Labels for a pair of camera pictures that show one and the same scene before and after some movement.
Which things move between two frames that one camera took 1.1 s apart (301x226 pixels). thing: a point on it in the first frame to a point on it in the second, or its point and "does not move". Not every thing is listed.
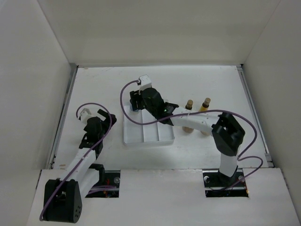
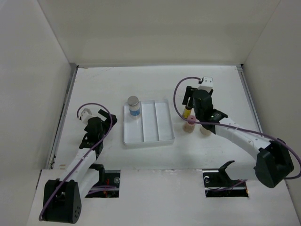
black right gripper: x=136 y=96 to x=188 y=93
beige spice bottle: x=205 y=133 does not move
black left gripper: x=104 y=114 does not move
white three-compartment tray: x=159 y=133 does not move
